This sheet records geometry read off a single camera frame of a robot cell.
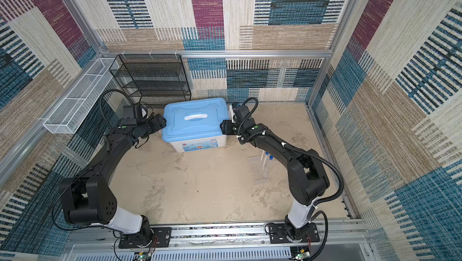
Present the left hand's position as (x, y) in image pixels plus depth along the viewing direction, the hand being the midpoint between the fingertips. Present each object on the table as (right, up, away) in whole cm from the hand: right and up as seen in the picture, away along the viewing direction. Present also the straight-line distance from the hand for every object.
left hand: (159, 120), depth 87 cm
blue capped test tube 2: (+52, -22, 0) cm, 56 cm away
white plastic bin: (+14, -13, +5) cm, 20 cm away
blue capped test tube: (+50, -18, -3) cm, 53 cm away
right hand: (+32, -4, +1) cm, 32 cm away
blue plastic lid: (+16, +1, +4) cm, 16 cm away
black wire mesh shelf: (-12, +25, +21) cm, 35 cm away
